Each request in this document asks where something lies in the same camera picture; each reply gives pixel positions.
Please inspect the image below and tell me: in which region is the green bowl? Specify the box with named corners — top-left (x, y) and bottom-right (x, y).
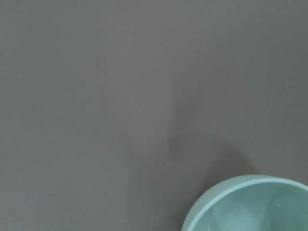
top-left (181, 175), bottom-right (308, 231)

